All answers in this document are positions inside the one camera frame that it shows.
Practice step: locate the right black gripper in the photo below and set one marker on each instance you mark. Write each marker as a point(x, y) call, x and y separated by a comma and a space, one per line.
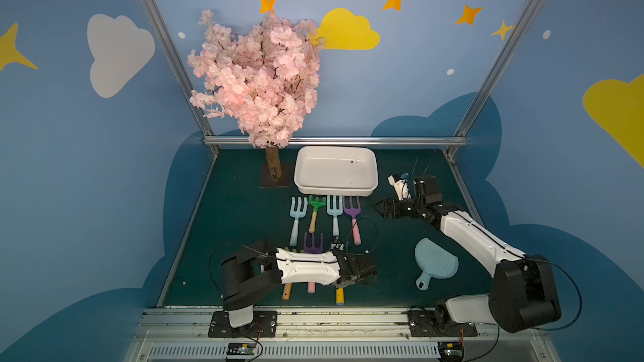
point(398, 209)

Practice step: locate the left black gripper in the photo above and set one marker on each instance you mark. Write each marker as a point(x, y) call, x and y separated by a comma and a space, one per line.
point(360, 269)

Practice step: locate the blue rake orange handle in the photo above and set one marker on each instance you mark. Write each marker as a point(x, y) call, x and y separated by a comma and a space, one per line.
point(340, 297)

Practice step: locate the purple rake pink handle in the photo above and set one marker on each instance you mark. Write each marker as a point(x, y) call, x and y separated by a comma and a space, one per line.
point(313, 243)

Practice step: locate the purple fork pink handle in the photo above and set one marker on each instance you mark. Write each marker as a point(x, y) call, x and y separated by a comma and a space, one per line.
point(352, 207)

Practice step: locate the light blue hand fork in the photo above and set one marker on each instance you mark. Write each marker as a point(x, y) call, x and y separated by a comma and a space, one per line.
point(298, 211)
point(335, 208)

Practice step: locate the lime green rake wooden handle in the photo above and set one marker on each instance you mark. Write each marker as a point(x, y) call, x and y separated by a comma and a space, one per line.
point(287, 288)

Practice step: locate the white plastic storage box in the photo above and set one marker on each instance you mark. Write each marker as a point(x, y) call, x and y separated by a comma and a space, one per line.
point(347, 171)

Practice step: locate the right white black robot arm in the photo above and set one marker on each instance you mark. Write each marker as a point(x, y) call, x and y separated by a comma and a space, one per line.
point(523, 289)

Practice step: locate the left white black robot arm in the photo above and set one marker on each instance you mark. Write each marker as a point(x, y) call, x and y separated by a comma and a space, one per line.
point(251, 274)

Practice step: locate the light blue leaf-shaped plate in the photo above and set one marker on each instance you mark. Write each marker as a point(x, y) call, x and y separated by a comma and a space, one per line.
point(434, 262)

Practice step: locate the right green circuit board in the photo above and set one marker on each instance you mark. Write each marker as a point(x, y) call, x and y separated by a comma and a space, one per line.
point(450, 352)

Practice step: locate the green circuit board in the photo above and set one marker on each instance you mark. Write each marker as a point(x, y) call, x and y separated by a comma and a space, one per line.
point(236, 350)
point(450, 352)

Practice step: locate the left green circuit board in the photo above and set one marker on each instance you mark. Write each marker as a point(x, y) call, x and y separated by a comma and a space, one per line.
point(236, 350)

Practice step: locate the pink cherry blossom tree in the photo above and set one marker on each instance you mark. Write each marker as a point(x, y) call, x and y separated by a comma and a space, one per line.
point(267, 80)

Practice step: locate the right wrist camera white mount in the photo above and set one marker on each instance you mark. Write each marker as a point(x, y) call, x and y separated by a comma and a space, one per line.
point(400, 183)

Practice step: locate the horizontal aluminium frame bar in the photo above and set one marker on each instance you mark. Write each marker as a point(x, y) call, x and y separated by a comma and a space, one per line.
point(350, 141)

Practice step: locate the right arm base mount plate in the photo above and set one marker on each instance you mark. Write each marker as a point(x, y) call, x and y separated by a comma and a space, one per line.
point(427, 323)

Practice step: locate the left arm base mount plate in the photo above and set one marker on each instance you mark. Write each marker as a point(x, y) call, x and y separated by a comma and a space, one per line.
point(254, 324)

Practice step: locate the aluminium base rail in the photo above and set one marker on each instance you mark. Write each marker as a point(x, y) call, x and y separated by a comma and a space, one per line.
point(325, 334)

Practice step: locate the right diagonal aluminium frame bar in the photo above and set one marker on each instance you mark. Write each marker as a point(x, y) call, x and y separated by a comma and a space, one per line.
point(522, 24)

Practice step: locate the diagonal aluminium frame bar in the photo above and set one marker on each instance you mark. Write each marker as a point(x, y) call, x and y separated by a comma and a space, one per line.
point(522, 24)
point(151, 9)

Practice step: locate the left diagonal aluminium frame bar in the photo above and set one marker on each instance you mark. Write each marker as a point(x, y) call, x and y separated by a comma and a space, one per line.
point(151, 9)

